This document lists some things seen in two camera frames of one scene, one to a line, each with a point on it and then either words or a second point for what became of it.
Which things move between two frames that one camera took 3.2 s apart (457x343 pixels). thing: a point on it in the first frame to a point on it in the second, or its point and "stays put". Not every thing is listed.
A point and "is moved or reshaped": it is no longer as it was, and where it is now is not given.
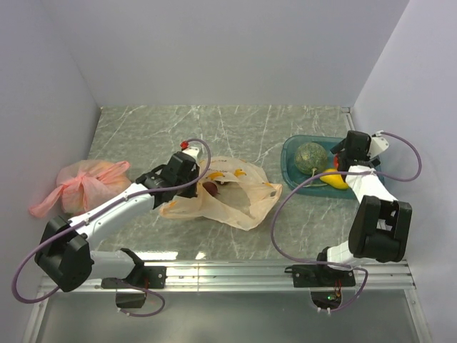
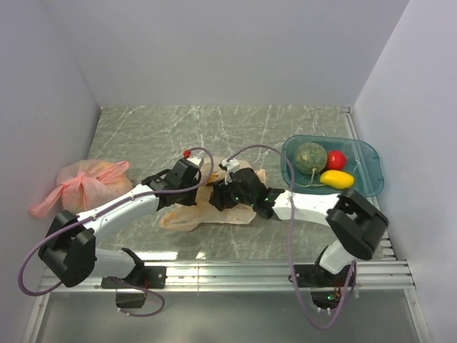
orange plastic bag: (234, 191) is moved or reshaped
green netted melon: (310, 156) stays put
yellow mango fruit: (334, 180) stays put
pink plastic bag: (81, 183) stays put
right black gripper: (343, 157) to (220, 195)
